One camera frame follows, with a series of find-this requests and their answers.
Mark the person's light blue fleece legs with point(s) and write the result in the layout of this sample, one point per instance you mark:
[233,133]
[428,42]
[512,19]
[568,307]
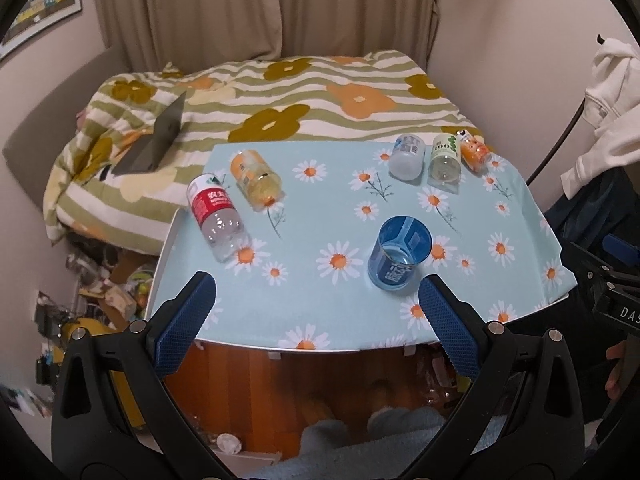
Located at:
[350,445]

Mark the clear white label bottle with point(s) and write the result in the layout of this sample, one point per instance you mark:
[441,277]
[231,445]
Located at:
[406,157]

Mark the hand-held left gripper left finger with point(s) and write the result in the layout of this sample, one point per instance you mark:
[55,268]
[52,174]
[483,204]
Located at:
[184,331]

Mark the person's right hand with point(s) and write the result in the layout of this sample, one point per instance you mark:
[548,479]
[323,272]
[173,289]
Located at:
[620,372]

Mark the grey laptop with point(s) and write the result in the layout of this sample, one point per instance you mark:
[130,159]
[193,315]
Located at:
[152,142]

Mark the green label clear bottle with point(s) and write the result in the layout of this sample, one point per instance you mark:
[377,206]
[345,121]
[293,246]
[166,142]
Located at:
[444,165]

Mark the blue transparent cup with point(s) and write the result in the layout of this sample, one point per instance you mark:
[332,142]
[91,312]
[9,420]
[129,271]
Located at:
[396,270]

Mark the light blue daisy tablecloth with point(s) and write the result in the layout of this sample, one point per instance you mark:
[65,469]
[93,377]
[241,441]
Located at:
[325,210]

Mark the dark clothing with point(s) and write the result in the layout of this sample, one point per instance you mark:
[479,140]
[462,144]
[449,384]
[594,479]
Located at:
[585,210]

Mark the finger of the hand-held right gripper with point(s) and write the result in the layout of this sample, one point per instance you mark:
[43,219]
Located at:
[590,262]

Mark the wall poster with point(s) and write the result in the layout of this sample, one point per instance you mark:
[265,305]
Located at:
[42,7]

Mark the white hooded garment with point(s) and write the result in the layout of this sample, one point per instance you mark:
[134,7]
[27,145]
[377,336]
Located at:
[610,125]

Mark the red label water bottle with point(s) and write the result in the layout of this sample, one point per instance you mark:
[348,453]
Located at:
[216,212]

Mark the green striped floral blanket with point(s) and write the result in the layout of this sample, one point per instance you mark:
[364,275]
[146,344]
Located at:
[310,105]

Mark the pile of floor clutter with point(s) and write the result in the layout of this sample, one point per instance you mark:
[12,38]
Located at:
[105,285]

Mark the orange label plastic bottle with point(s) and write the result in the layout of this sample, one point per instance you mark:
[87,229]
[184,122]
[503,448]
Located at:
[255,175]

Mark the crumpled clear plastic cup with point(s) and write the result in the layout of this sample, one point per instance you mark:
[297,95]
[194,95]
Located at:
[228,443]

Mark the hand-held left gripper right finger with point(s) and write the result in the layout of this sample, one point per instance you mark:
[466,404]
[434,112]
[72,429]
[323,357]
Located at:
[451,331]

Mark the small orange bottle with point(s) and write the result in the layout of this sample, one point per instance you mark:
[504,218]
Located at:
[474,152]

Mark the beige curtain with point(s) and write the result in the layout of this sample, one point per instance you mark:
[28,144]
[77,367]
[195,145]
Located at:
[300,10]

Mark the grey padded headboard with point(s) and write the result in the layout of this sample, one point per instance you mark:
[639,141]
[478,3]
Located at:
[45,125]

